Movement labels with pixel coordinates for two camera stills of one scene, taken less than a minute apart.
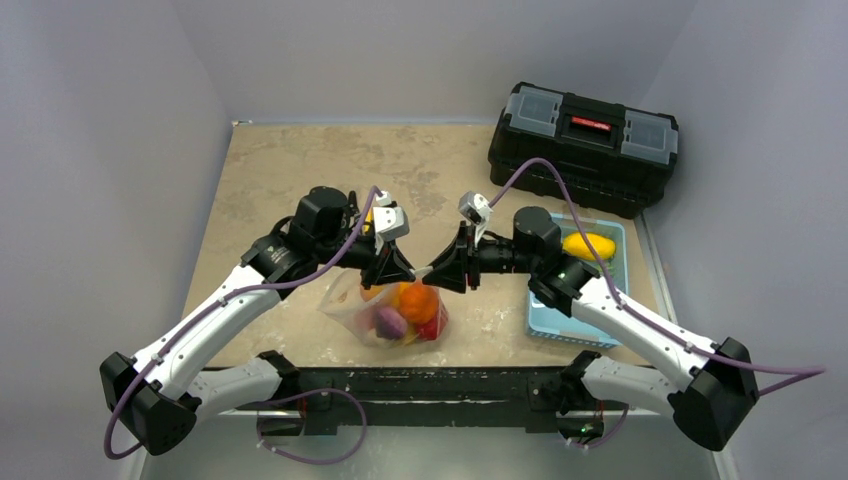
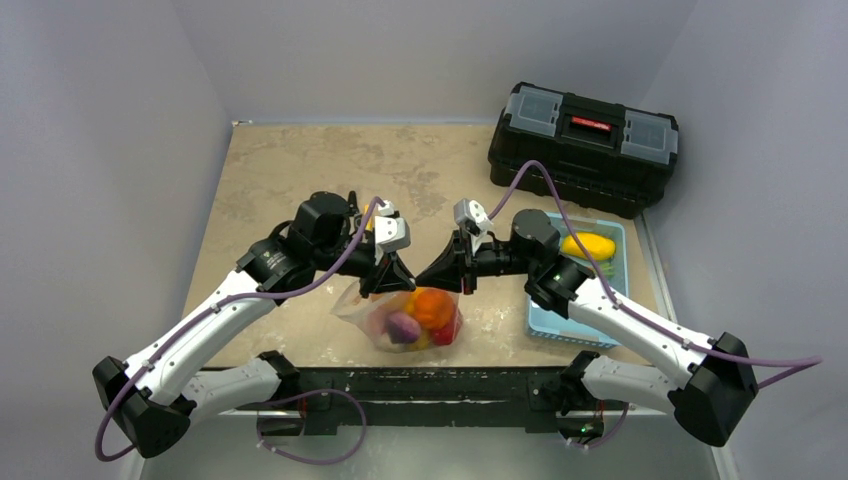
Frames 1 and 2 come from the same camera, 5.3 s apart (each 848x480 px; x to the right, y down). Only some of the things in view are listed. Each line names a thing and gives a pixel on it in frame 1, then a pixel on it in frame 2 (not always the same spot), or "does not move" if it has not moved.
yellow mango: [574, 244] does not move
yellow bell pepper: [410, 334] -> [423, 340]
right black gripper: [472, 263] does not move
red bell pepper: [432, 329] -> [448, 333]
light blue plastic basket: [545, 321] does not move
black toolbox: [613, 158] does not move
